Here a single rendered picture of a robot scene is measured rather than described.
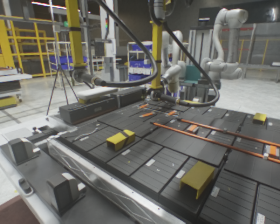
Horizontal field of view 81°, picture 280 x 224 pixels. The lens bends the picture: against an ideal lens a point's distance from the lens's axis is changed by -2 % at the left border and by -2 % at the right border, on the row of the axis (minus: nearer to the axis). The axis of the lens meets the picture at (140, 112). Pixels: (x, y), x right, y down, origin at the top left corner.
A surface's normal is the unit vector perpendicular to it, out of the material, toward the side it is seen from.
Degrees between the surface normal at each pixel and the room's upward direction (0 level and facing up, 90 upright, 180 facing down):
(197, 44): 90
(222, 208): 0
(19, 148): 90
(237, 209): 0
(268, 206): 0
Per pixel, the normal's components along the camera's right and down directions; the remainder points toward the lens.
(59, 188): 0.79, 0.22
